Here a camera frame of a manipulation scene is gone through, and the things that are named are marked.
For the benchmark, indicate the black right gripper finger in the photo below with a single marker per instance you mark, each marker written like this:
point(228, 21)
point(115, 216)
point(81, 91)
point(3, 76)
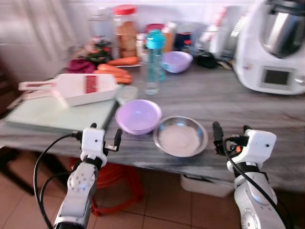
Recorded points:
point(218, 138)
point(247, 129)

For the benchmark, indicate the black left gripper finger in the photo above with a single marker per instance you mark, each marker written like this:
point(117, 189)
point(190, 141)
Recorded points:
point(118, 137)
point(93, 126)

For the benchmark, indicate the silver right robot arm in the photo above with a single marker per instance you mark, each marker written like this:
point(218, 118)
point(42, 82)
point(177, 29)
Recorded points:
point(252, 200)

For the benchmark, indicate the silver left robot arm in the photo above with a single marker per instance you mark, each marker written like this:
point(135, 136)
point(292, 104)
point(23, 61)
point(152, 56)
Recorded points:
point(78, 191)

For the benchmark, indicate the large purple plastic bowl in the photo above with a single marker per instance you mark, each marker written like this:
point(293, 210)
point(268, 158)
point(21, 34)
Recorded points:
point(138, 117)

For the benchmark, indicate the red plastic stool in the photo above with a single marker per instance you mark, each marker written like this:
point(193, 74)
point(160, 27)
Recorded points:
point(116, 179)

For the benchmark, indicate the pale green cutting board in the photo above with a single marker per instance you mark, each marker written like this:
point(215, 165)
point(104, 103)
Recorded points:
point(57, 117)

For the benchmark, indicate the stainless steel bowl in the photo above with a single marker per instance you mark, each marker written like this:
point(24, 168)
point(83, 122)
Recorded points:
point(180, 137)

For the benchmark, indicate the white mandoline slicer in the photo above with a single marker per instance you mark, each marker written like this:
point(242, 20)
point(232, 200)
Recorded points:
point(76, 88)

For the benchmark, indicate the small clear glass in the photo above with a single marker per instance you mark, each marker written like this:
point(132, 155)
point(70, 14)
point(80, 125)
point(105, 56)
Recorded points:
point(127, 94)

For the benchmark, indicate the white plastic box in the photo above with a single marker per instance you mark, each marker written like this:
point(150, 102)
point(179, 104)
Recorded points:
point(205, 186)

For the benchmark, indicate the orange carrot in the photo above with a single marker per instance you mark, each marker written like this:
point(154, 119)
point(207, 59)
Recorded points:
point(114, 70)
point(123, 60)
point(121, 79)

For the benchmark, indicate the dark purple vegetable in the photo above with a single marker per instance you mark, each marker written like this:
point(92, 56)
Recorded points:
point(81, 66)

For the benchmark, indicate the bunch of green vegetables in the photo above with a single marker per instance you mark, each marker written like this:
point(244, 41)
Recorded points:
point(100, 51)

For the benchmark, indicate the small black object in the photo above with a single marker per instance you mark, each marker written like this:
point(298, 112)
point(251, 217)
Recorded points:
point(207, 60)

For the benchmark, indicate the white kitchen food processor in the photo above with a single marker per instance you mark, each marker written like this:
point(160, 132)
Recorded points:
point(271, 52)

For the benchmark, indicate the small purple plastic bowl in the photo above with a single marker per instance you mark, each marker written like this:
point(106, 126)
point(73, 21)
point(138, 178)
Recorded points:
point(177, 62)

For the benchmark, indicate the clear bottle with blue cap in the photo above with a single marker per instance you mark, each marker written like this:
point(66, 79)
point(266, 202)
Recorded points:
point(154, 57)

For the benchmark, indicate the dark wooden furniture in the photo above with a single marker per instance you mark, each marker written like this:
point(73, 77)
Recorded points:
point(12, 164)

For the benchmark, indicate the small white jar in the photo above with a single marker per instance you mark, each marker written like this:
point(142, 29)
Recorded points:
point(141, 46)

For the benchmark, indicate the tall jar with red lid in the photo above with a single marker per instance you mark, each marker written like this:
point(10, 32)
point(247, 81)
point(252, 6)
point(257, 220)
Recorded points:
point(126, 36)

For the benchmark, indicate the white bottle with red stripe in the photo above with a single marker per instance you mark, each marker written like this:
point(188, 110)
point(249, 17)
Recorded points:
point(213, 36)

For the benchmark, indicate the clear glass jar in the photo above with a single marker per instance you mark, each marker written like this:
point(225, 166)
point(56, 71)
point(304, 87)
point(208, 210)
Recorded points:
point(101, 26)

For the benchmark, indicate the dark blue jar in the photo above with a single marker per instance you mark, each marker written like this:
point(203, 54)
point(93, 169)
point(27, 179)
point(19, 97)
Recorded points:
point(183, 41)

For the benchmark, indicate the orange condiment bottle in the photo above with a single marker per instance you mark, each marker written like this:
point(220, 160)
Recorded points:
point(168, 39)

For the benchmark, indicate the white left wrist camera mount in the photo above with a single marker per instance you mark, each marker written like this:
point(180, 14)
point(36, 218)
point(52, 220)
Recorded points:
point(92, 143)

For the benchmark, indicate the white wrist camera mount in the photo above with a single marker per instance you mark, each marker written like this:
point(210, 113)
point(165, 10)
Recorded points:
point(92, 143)
point(258, 145)

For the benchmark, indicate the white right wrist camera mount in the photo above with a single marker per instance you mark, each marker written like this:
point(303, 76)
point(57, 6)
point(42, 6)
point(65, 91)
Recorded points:
point(258, 145)

